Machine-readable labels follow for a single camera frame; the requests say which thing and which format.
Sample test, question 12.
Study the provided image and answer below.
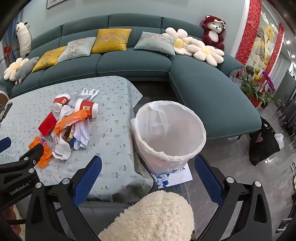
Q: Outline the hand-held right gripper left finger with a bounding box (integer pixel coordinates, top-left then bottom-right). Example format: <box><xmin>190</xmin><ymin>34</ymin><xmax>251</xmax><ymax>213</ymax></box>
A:
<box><xmin>25</xmin><ymin>155</ymin><xmax>109</xmax><ymax>241</ymax></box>

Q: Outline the small yellow embroidered cushion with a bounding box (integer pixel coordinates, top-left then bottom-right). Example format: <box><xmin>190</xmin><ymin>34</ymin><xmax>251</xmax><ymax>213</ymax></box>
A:
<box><xmin>32</xmin><ymin>46</ymin><xmax>67</xmax><ymax>72</ymax></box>

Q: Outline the green potted plant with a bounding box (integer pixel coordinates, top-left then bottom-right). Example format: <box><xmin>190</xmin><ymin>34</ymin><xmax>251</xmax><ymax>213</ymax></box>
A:
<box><xmin>239</xmin><ymin>70</ymin><xmax>266</xmax><ymax>108</ymax></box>

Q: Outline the red paper wall decoration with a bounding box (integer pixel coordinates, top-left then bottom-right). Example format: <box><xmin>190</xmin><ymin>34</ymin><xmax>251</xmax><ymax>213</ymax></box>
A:
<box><xmin>265</xmin><ymin>23</ymin><xmax>284</xmax><ymax>75</ymax></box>
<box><xmin>235</xmin><ymin>0</ymin><xmax>262</xmax><ymax>66</ymax></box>

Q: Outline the white sock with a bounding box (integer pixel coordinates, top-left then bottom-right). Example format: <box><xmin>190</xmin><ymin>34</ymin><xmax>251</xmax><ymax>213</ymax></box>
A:
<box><xmin>52</xmin><ymin>134</ymin><xmax>72</xmax><ymax>161</ymax></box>
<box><xmin>59</xmin><ymin>105</ymin><xmax>77</xmax><ymax>121</ymax></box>

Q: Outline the long white plush toy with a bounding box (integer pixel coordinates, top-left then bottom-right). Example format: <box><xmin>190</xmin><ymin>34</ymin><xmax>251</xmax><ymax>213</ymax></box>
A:
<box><xmin>15</xmin><ymin>22</ymin><xmax>32</xmax><ymax>58</ymax></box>

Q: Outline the red bear plush toy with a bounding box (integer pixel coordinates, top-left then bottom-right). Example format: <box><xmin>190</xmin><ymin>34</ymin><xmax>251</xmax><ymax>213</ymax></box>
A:
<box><xmin>201</xmin><ymin>15</ymin><xmax>226</xmax><ymax>51</ymax></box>

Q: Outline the small red paper cup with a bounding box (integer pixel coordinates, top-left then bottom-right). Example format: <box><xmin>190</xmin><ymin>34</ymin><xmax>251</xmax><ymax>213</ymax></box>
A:
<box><xmin>51</xmin><ymin>94</ymin><xmax>72</xmax><ymax>113</ymax></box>

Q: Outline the white cloth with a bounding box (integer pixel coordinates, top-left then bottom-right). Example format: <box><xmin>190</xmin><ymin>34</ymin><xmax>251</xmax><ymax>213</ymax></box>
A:
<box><xmin>74</xmin><ymin>119</ymin><xmax>90</xmax><ymax>150</ymax></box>

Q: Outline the grey plush toy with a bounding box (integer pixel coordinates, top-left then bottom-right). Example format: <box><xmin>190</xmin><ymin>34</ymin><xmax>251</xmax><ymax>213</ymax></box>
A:
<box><xmin>14</xmin><ymin>57</ymin><xmax>40</xmax><ymax>85</ymax></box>

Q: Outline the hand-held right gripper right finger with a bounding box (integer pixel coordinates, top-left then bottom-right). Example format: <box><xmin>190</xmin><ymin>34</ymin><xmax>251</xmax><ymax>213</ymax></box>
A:
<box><xmin>194</xmin><ymin>154</ymin><xmax>274</xmax><ymax>241</ymax></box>

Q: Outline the floral pale blue tablecloth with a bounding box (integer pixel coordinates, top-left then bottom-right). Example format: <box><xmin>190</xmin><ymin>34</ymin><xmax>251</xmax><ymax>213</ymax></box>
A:
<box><xmin>0</xmin><ymin>75</ymin><xmax>154</xmax><ymax>203</ymax></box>

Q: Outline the gold and black packet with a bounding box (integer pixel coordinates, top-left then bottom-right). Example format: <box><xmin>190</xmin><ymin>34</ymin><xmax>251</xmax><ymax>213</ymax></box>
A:
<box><xmin>62</xmin><ymin>125</ymin><xmax>75</xmax><ymax>142</ymax></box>

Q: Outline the picture frame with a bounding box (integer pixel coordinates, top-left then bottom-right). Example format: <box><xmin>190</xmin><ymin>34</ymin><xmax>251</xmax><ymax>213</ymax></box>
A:
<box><xmin>46</xmin><ymin>0</ymin><xmax>67</xmax><ymax>10</ymax></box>

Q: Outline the teal fabric sofa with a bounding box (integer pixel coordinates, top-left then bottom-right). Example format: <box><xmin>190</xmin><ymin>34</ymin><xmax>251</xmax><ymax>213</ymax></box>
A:
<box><xmin>0</xmin><ymin>13</ymin><xmax>263</xmax><ymax>139</ymax></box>

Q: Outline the purple orchid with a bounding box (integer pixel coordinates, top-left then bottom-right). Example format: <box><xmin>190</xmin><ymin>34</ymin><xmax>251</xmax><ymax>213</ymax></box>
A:
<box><xmin>261</xmin><ymin>71</ymin><xmax>277</xmax><ymax>93</ymax></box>

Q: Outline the white plastic bag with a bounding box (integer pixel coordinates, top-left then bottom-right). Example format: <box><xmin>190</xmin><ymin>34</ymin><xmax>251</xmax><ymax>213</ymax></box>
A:
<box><xmin>274</xmin><ymin>133</ymin><xmax>284</xmax><ymax>149</ymax></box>

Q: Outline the pale blue embroidered cushion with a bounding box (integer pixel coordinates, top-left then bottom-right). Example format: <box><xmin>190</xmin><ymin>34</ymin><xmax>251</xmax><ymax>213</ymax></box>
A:
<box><xmin>134</xmin><ymin>32</ymin><xmax>176</xmax><ymax>56</ymax></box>
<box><xmin>57</xmin><ymin>37</ymin><xmax>96</xmax><ymax>63</ymax></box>

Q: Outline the dark dining chair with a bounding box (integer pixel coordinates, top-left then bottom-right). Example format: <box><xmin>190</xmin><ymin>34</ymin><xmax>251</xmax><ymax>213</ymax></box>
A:
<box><xmin>275</xmin><ymin>70</ymin><xmax>296</xmax><ymax>130</ymax></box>

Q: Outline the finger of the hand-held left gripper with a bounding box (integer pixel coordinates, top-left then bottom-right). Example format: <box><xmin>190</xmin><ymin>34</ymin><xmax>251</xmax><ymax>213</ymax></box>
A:
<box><xmin>18</xmin><ymin>144</ymin><xmax>45</xmax><ymax>175</ymax></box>
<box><xmin>0</xmin><ymin>137</ymin><xmax>12</xmax><ymax>154</ymax></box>

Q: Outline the red packet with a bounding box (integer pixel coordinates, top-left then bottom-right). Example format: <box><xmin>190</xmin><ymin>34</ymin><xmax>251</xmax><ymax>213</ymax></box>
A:
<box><xmin>38</xmin><ymin>112</ymin><xmax>58</xmax><ymax>136</ymax></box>

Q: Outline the cream fluffy cloth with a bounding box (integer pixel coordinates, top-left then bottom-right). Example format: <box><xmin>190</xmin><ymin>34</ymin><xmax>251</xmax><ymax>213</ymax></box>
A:
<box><xmin>98</xmin><ymin>191</ymin><xmax>195</xmax><ymax>241</ymax></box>

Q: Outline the white daisy cushion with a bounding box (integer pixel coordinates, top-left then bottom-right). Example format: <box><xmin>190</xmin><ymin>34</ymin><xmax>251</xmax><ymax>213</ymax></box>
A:
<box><xmin>3</xmin><ymin>57</ymin><xmax>29</xmax><ymax>81</ymax></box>
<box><xmin>162</xmin><ymin>27</ymin><xmax>199</xmax><ymax>55</ymax></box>
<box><xmin>187</xmin><ymin>38</ymin><xmax>225</xmax><ymax>67</ymax></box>

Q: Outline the bin with white liner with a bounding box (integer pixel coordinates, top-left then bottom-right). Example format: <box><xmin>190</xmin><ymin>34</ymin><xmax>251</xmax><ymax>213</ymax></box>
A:
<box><xmin>131</xmin><ymin>100</ymin><xmax>207</xmax><ymax>175</ymax></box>

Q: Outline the large yellow embroidered cushion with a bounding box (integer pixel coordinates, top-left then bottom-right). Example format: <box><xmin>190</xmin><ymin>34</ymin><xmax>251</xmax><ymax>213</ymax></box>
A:
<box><xmin>91</xmin><ymin>28</ymin><xmax>132</xmax><ymax>54</ymax></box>

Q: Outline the gold tree wall mural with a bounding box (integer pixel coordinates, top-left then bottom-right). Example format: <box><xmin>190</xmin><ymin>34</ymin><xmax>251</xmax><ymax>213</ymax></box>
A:
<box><xmin>245</xmin><ymin>5</ymin><xmax>281</xmax><ymax>77</ymax></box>

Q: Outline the black bag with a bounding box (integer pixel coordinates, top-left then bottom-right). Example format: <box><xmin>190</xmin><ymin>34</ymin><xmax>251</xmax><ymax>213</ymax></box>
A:
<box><xmin>248</xmin><ymin>116</ymin><xmax>281</xmax><ymax>166</ymax></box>

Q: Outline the large red paper cup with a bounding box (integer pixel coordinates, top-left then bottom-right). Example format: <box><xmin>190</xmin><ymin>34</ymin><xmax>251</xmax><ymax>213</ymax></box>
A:
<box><xmin>74</xmin><ymin>98</ymin><xmax>99</xmax><ymax>119</ymax></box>

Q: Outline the orange plastic bag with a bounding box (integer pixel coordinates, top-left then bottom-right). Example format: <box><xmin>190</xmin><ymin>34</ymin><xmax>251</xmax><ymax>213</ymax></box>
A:
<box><xmin>29</xmin><ymin>136</ymin><xmax>53</xmax><ymax>168</ymax></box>
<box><xmin>54</xmin><ymin>109</ymin><xmax>91</xmax><ymax>135</ymax></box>

